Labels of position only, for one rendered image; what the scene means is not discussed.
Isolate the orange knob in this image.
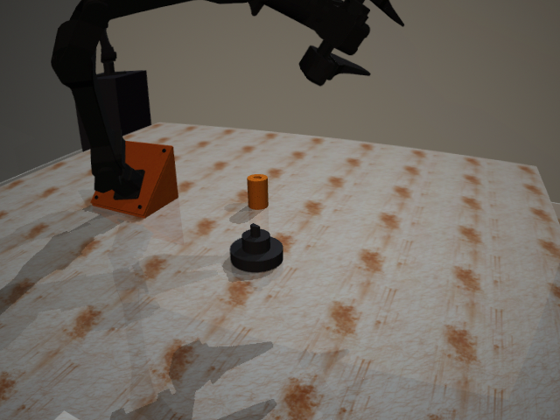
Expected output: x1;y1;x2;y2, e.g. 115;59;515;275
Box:
247;174;269;210

